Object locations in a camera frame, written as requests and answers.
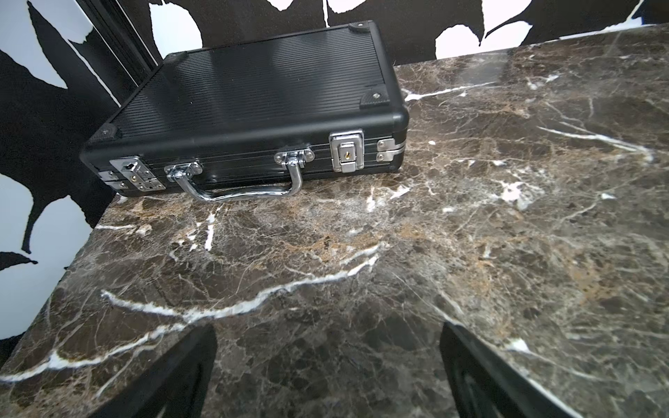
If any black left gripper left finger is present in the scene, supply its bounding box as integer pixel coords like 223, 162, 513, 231
91, 324, 218, 417

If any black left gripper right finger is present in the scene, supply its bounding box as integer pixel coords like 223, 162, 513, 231
439, 322, 575, 417

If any black aluminium briefcase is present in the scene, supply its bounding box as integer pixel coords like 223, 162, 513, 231
79, 20, 409, 203

